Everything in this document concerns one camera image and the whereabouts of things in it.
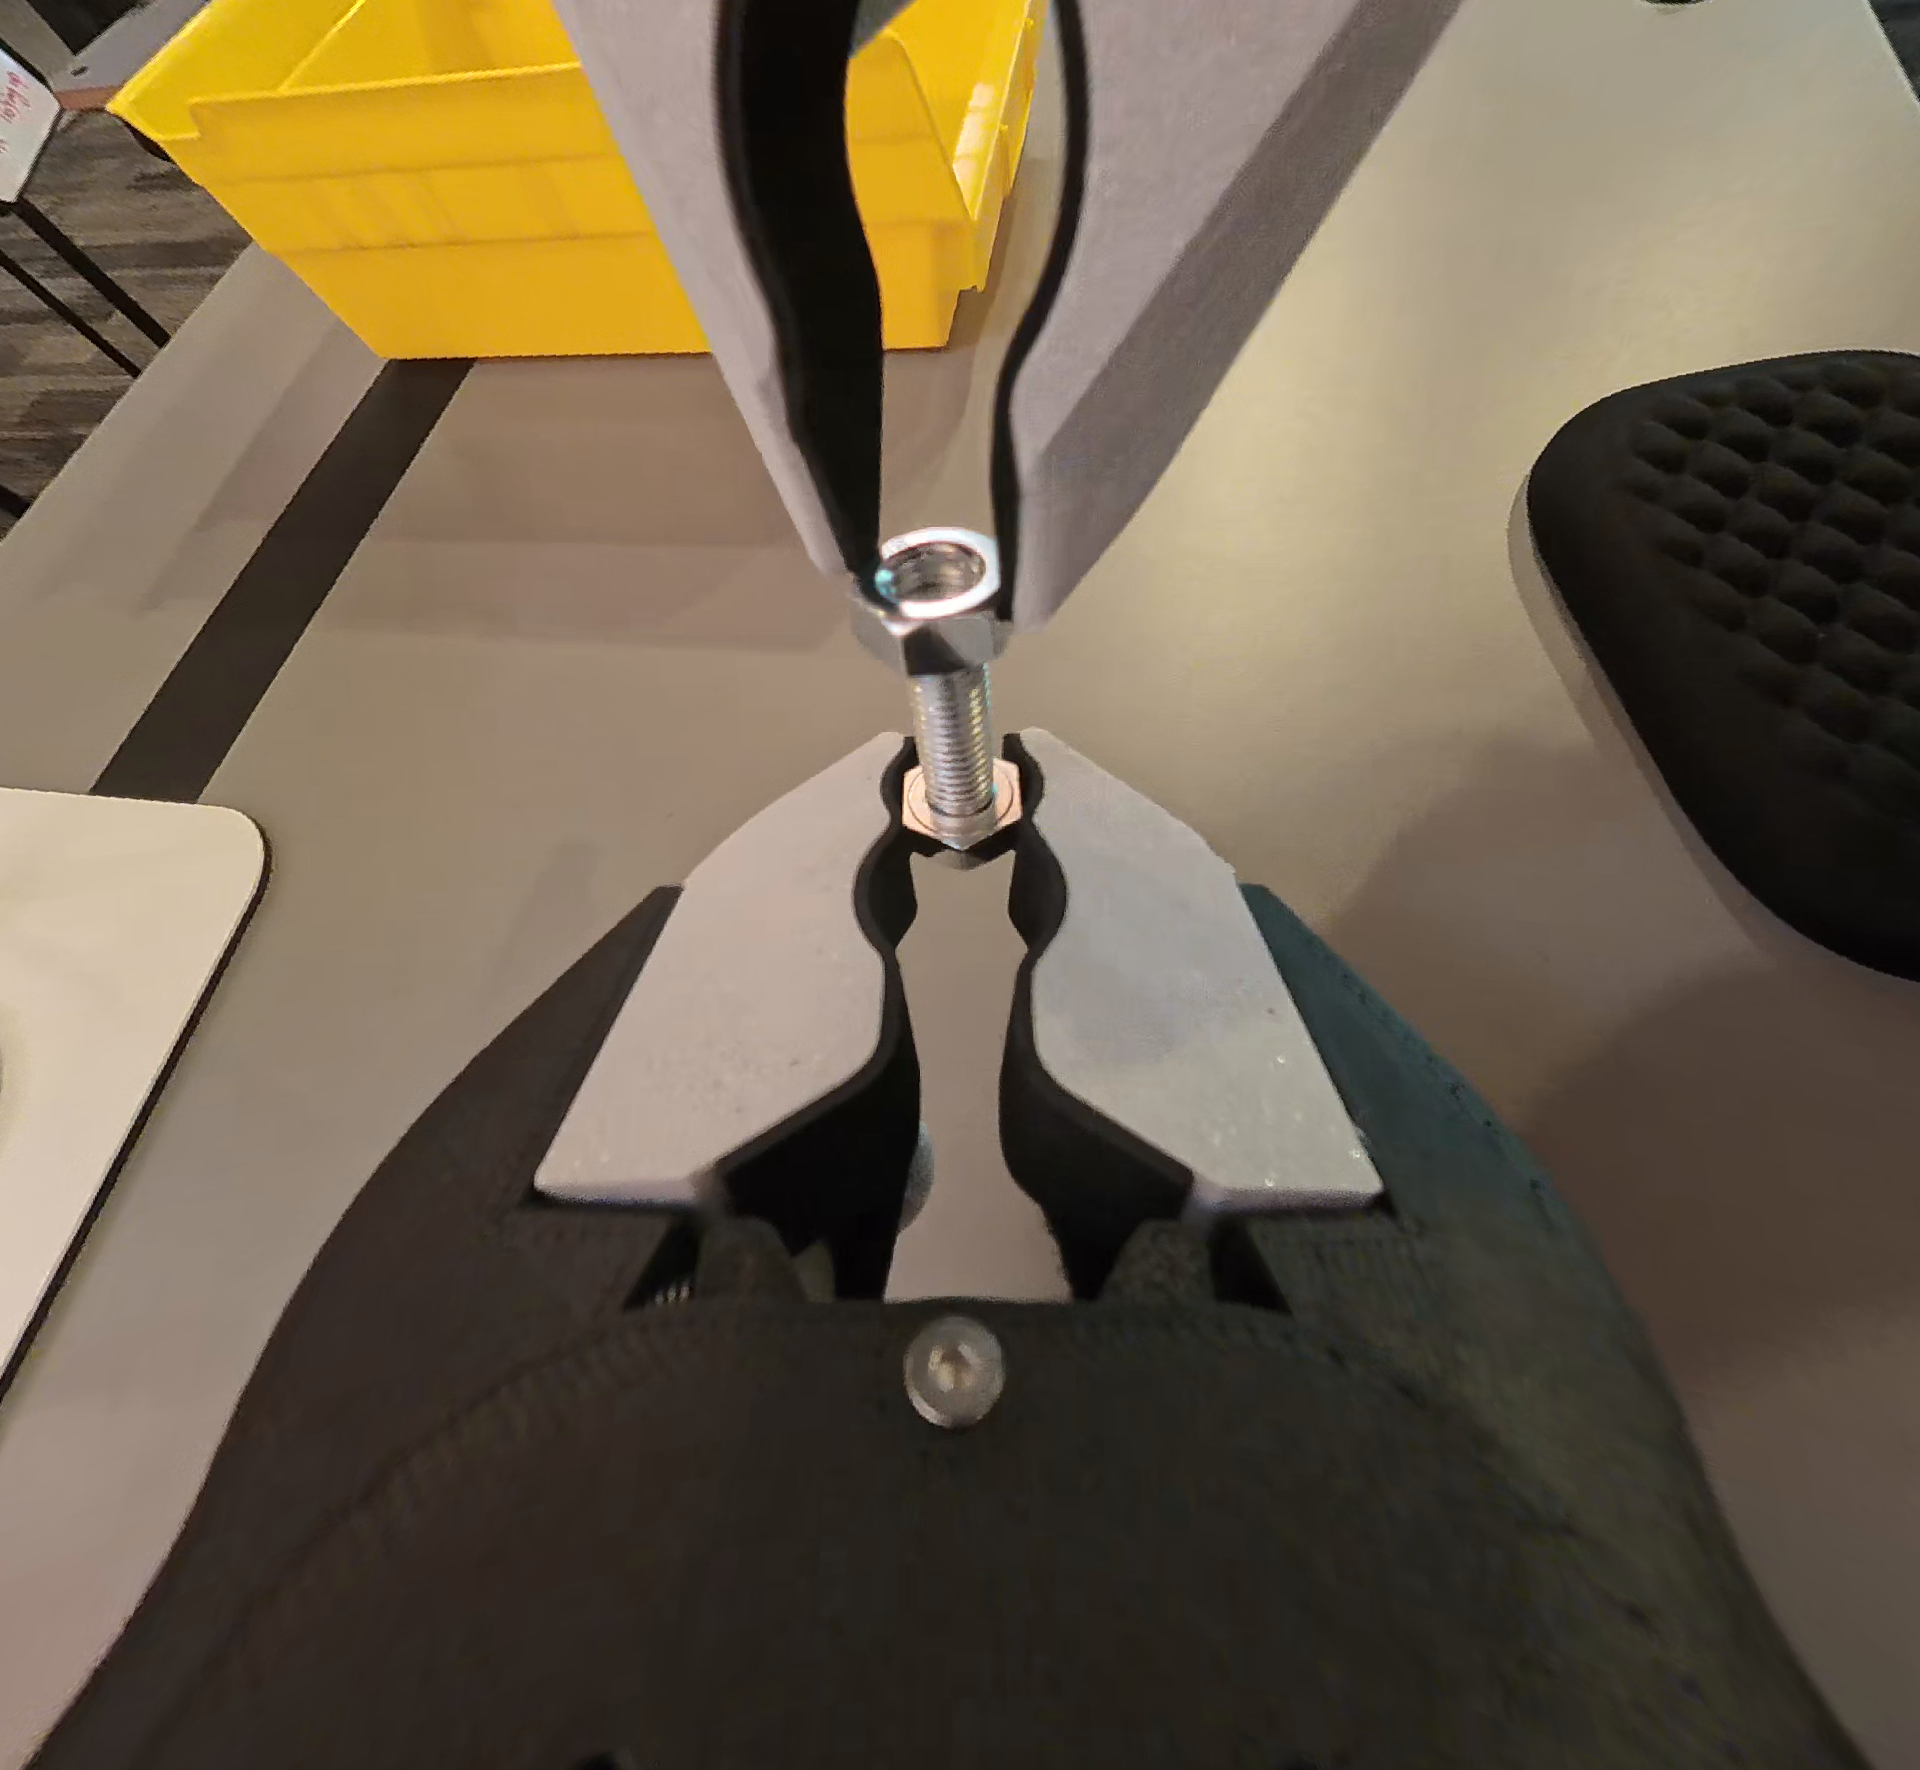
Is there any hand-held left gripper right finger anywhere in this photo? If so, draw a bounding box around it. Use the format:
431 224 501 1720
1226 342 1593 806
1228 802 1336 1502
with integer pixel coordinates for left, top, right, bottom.
999 733 1385 1301

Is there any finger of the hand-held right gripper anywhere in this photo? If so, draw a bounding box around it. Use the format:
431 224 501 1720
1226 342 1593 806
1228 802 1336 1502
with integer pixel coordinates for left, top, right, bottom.
993 0 1549 629
482 0 890 590

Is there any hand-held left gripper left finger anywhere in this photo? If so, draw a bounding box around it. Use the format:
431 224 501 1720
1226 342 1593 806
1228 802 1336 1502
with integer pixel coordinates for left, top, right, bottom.
531 730 922 1299

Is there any silver hex bolt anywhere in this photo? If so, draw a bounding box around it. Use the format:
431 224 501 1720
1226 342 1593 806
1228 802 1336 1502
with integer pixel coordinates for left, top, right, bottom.
896 661 1031 865

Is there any silver hex nut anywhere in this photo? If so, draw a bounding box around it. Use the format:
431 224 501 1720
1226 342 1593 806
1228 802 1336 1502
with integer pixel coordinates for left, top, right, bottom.
848 524 1011 677

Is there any yellow plastic bin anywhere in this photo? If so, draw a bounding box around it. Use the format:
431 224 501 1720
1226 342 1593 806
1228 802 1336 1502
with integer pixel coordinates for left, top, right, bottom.
101 0 1052 363

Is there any whiteboard easel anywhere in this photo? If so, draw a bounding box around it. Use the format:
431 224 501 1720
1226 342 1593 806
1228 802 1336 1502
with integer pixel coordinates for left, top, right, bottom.
0 43 166 378

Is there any black padded wrist rest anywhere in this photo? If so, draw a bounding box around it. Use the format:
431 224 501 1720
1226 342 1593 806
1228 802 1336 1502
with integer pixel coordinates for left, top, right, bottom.
1525 354 1920 986

